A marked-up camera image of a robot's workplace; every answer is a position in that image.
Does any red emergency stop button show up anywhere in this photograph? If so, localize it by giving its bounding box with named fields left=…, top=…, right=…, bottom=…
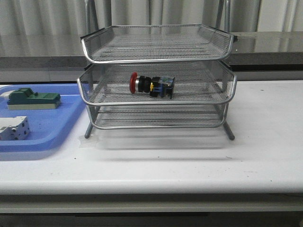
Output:
left=129, top=72, right=175, bottom=99

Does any silver mesh tray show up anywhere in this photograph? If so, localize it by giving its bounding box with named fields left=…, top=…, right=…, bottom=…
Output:
left=91, top=104, right=228, bottom=129
left=80, top=24, right=234, bottom=64
left=77, top=61, right=237, bottom=106

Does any blue plastic tray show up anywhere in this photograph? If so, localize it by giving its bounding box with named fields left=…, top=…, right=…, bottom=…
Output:
left=0, top=84, right=85, bottom=152

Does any grey stone counter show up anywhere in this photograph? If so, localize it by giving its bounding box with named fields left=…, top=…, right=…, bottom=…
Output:
left=0, top=32, right=303, bottom=84

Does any green terminal block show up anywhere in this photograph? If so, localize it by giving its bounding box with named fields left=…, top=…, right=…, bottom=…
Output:
left=7, top=87, right=61, bottom=110

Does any white circuit breaker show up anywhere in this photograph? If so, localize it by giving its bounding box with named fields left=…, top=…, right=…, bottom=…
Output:
left=0, top=116, right=30, bottom=140

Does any white curtain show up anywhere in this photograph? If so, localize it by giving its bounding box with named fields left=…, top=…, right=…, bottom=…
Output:
left=0, top=0, right=303, bottom=35

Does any grey metal rack frame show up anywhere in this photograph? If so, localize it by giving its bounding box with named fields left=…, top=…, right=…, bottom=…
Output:
left=79, top=0, right=239, bottom=140

